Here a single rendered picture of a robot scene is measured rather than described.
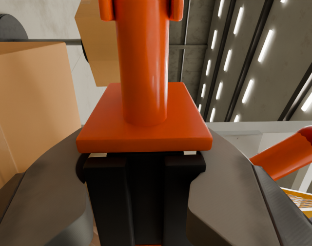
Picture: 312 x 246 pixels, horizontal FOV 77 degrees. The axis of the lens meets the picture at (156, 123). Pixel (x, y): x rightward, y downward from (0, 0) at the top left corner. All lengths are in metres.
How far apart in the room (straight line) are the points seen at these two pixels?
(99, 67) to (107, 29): 0.33
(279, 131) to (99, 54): 1.35
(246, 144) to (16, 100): 1.26
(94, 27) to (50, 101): 1.21
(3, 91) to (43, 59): 0.08
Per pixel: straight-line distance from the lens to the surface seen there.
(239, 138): 1.31
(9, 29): 1.98
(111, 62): 1.61
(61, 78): 0.33
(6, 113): 0.22
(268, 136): 1.47
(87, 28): 1.49
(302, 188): 3.46
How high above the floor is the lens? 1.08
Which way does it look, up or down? 2 degrees up
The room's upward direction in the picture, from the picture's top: 89 degrees clockwise
